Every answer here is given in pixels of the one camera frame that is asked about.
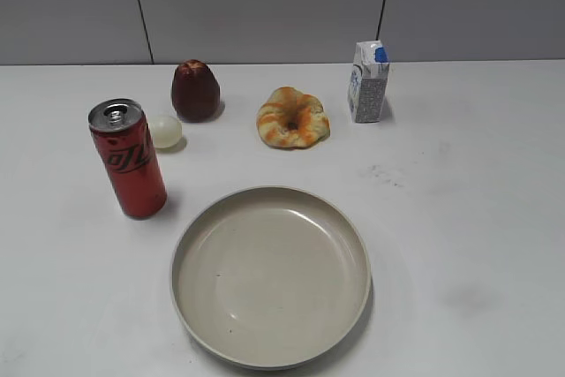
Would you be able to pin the red cola can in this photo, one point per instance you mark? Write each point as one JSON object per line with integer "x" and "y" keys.
{"x": 122, "y": 138}

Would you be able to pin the white egg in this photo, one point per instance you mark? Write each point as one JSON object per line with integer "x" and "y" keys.
{"x": 166, "y": 131}

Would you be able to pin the beige round plate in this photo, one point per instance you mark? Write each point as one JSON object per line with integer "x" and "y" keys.
{"x": 270, "y": 278}

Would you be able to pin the orange striped croissant bread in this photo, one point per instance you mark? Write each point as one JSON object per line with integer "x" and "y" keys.
{"x": 291, "y": 119}

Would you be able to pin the dark red wax apple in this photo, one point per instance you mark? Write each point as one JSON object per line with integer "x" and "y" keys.
{"x": 195, "y": 92}

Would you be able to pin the small white milk carton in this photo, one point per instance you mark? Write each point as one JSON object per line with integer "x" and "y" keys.
{"x": 368, "y": 82}

